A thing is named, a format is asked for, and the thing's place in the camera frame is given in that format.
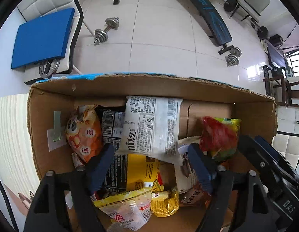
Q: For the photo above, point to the blue foam mat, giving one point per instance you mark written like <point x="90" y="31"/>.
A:
<point x="40" y="38"/>

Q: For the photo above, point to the dark blue sit-up bench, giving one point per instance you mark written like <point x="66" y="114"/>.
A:
<point x="207" y="12"/>

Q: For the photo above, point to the white padded seat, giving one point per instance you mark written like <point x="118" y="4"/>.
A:
<point x="288" y="120"/>

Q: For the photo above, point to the white wafer packet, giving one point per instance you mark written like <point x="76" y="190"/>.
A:
<point x="184" y="171"/>

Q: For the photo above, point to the black weight plate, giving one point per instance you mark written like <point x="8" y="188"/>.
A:
<point x="263" y="32"/>

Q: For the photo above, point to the large yellow snack packet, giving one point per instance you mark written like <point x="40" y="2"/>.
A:
<point x="139" y="169"/>

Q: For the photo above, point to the yellow white dotted packet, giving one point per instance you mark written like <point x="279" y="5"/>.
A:
<point x="122" y="207"/>

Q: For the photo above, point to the brown cake packet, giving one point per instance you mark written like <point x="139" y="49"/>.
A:
<point x="191" y="195"/>

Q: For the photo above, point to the dark flat panel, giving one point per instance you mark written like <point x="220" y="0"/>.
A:
<point x="275" y="55"/>

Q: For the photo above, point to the brown cardboard box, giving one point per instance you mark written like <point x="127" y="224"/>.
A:
<point x="212" y="94"/>

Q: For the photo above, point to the black snack bar packet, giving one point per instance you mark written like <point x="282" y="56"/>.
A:
<point x="112" y="128"/>

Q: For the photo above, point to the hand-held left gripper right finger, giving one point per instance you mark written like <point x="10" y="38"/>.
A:
<point x="200" y="169"/>

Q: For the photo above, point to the green candy ball bag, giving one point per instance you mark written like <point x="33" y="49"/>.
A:
<point x="233" y="125"/>

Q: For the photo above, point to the white padded chair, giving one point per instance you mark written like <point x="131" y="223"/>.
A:
<point x="43" y="2"/>

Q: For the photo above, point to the window with grille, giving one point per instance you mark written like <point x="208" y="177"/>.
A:
<point x="296" y="61"/>

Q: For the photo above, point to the chrome dumbbell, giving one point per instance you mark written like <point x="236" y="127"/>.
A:
<point x="106" y="30"/>
<point x="234" y="59"/>

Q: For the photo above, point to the small black box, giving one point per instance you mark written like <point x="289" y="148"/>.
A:
<point x="276" y="40"/>

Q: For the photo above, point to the white printed snack packet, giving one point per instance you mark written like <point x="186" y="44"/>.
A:
<point x="149" y="130"/>

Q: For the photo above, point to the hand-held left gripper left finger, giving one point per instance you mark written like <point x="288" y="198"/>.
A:
<point x="101" y="166"/>

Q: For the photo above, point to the small yellow crinkled packet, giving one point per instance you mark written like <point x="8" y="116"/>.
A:
<point x="164" y="205"/>

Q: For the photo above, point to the dark wooden chair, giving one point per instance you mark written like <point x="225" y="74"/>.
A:
<point x="282" y="87"/>

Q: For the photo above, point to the short black plate barbell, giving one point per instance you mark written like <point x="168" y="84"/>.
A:
<point x="230" y="4"/>

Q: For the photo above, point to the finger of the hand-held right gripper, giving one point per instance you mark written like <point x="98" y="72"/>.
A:
<point x="258" y="157"/>
<point x="277" y="158"/>

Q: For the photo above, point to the red snack packet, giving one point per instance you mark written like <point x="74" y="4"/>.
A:
<point x="217" y="135"/>

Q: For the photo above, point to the orange panda snack packet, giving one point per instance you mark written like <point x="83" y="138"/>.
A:
<point x="84" y="135"/>

